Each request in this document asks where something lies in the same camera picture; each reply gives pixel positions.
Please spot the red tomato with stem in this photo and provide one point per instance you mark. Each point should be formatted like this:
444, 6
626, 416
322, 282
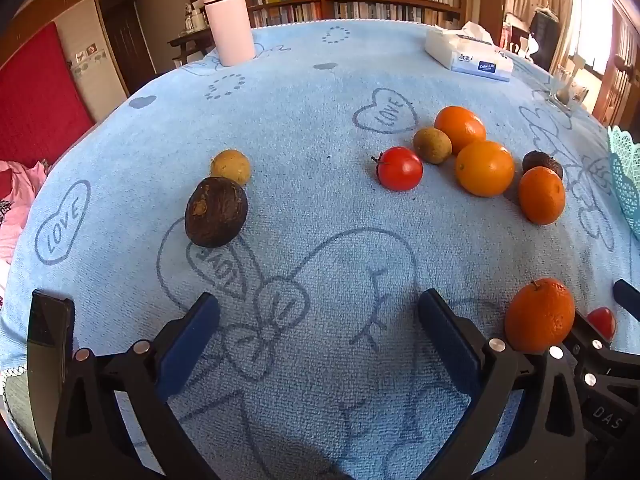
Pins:
400, 169

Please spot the blue printed towel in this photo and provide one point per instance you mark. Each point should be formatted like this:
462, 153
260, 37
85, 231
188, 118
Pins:
320, 110

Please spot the black smartphone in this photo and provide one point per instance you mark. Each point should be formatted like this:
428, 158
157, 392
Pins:
47, 320

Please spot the brown kiwi fruit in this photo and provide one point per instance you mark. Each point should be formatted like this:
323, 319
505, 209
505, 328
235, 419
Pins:
432, 146

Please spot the dark wooden door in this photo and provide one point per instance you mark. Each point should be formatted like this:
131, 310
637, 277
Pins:
127, 40

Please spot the small dark wrinkled fruit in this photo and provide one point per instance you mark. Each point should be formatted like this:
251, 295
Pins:
540, 160

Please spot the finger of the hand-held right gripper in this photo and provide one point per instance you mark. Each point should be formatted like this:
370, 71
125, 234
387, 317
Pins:
587, 342
629, 299

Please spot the pink thermos bottle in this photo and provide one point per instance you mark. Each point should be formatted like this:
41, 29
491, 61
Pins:
227, 25

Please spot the window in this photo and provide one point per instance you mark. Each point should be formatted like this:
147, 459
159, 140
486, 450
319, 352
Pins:
595, 25

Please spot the small red tomato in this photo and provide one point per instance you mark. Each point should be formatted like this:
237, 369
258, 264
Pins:
601, 322

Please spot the orange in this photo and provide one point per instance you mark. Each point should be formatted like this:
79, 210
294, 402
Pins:
484, 168
541, 196
540, 316
461, 126

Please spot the clear drinking glass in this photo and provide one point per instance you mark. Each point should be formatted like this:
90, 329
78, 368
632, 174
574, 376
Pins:
560, 94

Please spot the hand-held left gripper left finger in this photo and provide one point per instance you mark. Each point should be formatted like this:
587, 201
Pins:
187, 350

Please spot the yellow round fruit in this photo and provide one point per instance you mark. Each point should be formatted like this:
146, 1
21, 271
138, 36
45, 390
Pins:
231, 166

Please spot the white tissue pack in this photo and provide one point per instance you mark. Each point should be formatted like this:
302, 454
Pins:
465, 55

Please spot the wooden side table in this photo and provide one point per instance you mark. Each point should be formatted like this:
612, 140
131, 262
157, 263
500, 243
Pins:
187, 42

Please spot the teal plastic lattice basket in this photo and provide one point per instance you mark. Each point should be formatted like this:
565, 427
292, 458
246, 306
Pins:
625, 180

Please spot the brown wooden door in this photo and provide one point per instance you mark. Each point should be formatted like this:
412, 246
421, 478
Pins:
622, 75

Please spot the hanging dark clothes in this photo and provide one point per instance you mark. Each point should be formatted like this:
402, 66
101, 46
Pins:
545, 35

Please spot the pink cloth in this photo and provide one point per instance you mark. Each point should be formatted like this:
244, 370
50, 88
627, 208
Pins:
12, 205

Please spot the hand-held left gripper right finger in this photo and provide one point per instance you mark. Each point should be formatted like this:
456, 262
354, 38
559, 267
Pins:
447, 340

